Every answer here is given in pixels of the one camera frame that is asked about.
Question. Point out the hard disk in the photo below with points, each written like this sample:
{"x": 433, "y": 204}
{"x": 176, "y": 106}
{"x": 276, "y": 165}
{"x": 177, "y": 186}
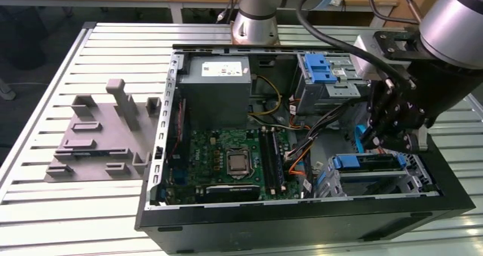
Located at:
{"x": 348, "y": 161}

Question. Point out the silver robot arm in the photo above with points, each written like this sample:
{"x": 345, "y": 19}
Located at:
{"x": 257, "y": 13}

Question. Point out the grey metal disk bay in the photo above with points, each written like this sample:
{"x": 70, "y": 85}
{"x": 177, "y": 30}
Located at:
{"x": 377, "y": 182}

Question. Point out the grey metal drive cage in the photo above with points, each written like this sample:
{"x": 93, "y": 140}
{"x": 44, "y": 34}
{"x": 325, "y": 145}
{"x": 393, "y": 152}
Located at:
{"x": 317, "y": 97}

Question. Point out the wooden cabinet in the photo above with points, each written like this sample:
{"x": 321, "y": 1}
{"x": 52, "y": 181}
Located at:
{"x": 426, "y": 1}

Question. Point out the blue plastic drive latch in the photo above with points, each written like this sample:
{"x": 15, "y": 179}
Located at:
{"x": 320, "y": 69}

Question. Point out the black RAM stick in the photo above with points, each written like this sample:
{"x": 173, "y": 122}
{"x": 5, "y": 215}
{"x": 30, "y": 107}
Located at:
{"x": 266, "y": 160}

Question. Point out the CPU socket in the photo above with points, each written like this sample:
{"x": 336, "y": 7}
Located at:
{"x": 240, "y": 150}

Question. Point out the silver CPU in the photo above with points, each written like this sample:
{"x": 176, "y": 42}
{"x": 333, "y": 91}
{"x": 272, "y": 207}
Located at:
{"x": 240, "y": 163}

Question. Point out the grey power supply unit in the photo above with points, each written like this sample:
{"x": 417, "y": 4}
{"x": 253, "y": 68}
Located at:
{"x": 216, "y": 103}

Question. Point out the black PC case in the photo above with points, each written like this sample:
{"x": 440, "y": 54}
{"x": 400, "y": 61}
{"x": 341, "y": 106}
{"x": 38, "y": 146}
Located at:
{"x": 302, "y": 227}

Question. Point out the green motherboard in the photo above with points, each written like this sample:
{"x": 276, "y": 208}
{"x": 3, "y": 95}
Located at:
{"x": 212, "y": 143}

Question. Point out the black graphics card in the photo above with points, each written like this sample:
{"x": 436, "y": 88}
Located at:
{"x": 230, "y": 192}

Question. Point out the grey parts rack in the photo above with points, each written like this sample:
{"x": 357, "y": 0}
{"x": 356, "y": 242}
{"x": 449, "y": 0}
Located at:
{"x": 102, "y": 126}

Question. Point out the RAM stick with blue label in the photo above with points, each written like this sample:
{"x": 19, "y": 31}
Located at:
{"x": 92, "y": 153}

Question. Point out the dark chair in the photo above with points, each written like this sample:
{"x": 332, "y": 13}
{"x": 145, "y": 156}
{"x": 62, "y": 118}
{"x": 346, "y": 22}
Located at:
{"x": 23, "y": 41}

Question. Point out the grey metal stand foot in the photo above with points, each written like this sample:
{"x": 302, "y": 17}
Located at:
{"x": 6, "y": 89}

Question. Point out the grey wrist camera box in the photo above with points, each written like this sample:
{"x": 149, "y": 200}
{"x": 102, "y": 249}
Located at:
{"x": 365, "y": 55}

